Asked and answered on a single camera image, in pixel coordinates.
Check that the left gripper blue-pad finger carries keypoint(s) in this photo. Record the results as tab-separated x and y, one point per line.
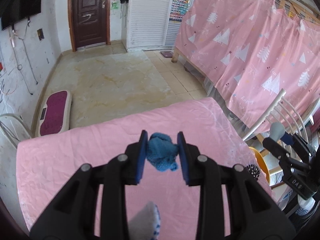
302	148

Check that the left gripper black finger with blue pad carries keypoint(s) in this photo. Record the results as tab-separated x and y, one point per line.
92	204
232	204

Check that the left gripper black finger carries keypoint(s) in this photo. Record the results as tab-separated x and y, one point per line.
290	166

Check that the blue knit sock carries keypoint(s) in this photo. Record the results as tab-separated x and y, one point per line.
161	152

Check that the white gloved right hand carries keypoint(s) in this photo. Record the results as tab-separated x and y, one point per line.
304	206

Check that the grey knit gloved hand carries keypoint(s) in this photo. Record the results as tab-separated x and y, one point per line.
146	224

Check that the yellow round bin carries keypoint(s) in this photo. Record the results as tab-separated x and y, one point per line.
261	163

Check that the black dotted sheet patch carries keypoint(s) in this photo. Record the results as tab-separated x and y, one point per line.
254	171

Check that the white metal chair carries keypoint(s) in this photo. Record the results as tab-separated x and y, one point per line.
281	110

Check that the pink bed sheet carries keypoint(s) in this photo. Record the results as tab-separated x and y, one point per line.
44	164

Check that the pink tree-print curtain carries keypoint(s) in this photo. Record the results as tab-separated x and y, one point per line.
251	50

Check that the small brown floor mat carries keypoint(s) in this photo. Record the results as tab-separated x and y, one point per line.
167	54

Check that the white louvered wardrobe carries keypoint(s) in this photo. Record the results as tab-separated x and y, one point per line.
147	25

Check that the dark brown door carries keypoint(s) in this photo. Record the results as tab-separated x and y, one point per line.
89	23

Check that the colourful wall chart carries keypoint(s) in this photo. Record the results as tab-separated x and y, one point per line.
178	10

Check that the black wall television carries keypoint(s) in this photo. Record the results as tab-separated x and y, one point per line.
18	10

